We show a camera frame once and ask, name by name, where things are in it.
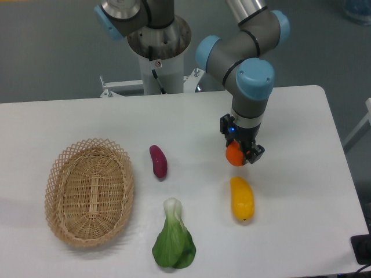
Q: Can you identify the orange fruit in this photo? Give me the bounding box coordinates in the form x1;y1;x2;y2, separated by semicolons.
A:
225;141;244;167

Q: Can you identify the blue object top right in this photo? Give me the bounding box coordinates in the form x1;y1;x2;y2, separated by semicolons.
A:
343;0;370;25

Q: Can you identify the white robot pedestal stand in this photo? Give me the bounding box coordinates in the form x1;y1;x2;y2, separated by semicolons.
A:
100;16;206;97

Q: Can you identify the black cable on pedestal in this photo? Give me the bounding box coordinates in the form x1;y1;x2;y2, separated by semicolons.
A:
148;45;167;95

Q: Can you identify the green bok choy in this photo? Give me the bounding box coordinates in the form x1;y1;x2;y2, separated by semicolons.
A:
152;197;197;269

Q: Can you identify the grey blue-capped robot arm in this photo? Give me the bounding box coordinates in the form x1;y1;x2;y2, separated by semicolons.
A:
94;1;290;165

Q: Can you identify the woven wicker basket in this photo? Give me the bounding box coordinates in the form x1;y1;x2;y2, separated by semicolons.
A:
45;138;134;247

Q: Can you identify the black device at table edge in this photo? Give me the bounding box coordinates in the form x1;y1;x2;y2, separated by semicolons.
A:
350;234;370;265

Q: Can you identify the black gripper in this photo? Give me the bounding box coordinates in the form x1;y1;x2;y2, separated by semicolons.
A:
220;114;265;165

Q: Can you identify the white frame at right edge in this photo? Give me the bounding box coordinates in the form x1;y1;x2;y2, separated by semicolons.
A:
343;98;370;153

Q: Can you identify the yellow mango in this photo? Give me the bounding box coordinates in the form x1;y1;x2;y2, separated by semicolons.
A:
230;177;254;221

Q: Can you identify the purple sweet potato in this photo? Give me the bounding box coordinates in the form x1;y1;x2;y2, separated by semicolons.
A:
149;145;168;180

